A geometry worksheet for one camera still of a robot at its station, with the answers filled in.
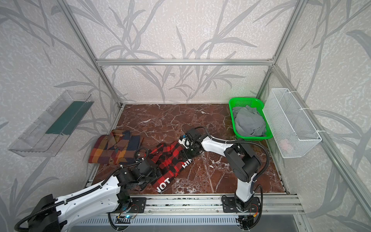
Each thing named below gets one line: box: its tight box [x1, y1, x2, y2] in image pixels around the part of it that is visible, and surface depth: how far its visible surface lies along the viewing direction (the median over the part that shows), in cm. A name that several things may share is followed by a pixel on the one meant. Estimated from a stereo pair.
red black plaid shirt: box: [149, 141, 194, 192], surface depth 86 cm
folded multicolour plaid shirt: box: [88, 129, 141, 165], surface depth 95 cm
